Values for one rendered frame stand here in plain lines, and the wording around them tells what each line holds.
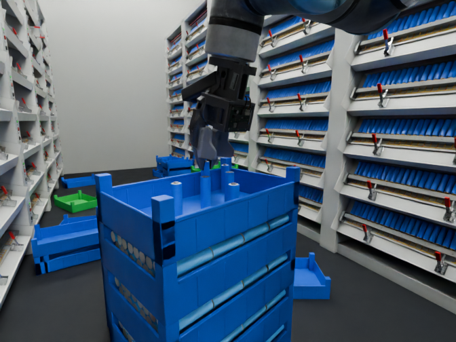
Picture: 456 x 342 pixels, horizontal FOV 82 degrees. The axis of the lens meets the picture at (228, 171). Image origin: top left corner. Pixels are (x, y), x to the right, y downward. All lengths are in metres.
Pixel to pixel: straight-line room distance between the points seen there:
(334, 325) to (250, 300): 0.58
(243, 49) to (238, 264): 0.34
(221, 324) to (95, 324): 0.67
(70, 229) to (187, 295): 1.25
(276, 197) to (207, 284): 0.18
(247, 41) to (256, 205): 0.26
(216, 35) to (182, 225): 0.30
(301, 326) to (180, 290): 0.69
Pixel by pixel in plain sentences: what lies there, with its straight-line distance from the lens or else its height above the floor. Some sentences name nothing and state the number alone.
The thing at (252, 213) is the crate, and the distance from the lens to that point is 0.41.
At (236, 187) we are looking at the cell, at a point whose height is 0.54.
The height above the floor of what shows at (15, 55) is 1.05.
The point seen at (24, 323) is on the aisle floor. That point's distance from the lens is 1.18.
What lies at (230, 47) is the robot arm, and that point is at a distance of 0.45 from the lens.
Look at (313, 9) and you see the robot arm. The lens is 0.38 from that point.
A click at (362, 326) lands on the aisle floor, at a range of 1.06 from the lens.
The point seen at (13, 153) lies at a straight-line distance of 1.53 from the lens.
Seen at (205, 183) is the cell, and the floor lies 0.54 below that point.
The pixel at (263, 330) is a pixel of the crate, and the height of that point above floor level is 0.27.
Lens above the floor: 0.65
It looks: 11 degrees down
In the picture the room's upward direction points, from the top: straight up
